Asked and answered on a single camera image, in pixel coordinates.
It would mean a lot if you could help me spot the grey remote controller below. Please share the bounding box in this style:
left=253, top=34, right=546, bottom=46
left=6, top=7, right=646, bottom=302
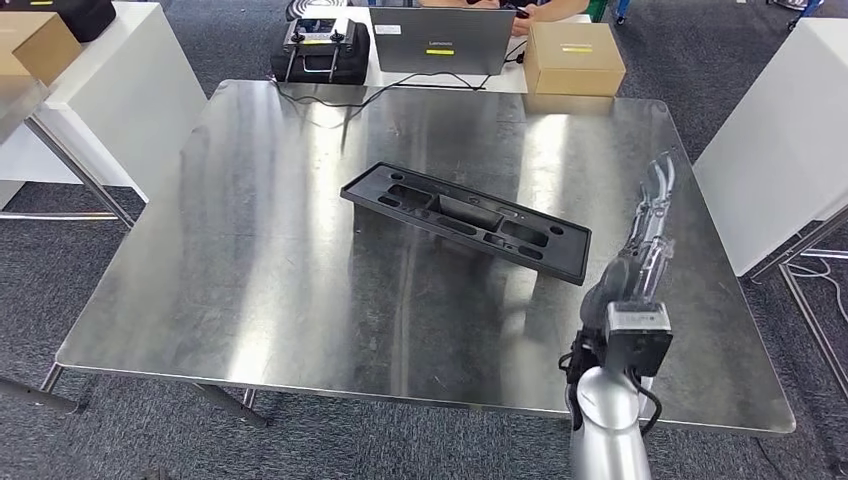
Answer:
left=282, top=17, right=359, bottom=85

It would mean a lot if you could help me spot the black carry case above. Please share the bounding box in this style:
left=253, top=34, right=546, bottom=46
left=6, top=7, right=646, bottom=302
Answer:
left=269, top=18, right=372, bottom=87

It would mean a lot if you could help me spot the black bag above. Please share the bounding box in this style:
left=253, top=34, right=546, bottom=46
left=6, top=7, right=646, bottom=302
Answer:
left=0, top=0, right=118, bottom=44

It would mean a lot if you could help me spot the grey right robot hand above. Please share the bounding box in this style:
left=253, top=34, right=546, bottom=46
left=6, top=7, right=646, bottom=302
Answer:
left=578, top=150, right=678, bottom=333

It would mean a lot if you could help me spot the white floor cable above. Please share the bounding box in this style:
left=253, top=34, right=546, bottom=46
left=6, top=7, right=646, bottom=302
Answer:
left=786, top=254, right=848, bottom=323

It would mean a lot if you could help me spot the person's hand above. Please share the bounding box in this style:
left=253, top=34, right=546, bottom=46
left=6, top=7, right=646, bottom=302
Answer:
left=510, top=3, right=541, bottom=38

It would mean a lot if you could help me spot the cardboard box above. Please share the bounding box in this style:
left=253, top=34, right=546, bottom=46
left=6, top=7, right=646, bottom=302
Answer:
left=0, top=11, right=83, bottom=87
left=522, top=21, right=628, bottom=99

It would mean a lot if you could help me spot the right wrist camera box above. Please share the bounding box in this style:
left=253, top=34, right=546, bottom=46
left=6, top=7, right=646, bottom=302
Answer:
left=602, top=301, right=675, bottom=380

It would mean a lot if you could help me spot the black laptop cable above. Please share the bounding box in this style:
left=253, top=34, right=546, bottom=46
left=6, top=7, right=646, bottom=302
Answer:
left=272, top=69, right=495, bottom=113

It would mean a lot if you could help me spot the grey laptop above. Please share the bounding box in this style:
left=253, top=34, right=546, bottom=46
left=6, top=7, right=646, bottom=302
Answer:
left=368, top=5, right=517, bottom=77

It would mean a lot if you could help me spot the black plastic plate frame part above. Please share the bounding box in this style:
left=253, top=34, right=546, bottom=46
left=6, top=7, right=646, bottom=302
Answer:
left=339, top=161, right=594, bottom=287

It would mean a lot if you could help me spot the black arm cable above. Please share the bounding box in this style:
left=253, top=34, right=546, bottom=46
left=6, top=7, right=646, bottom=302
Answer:
left=625, top=370, right=665, bottom=440

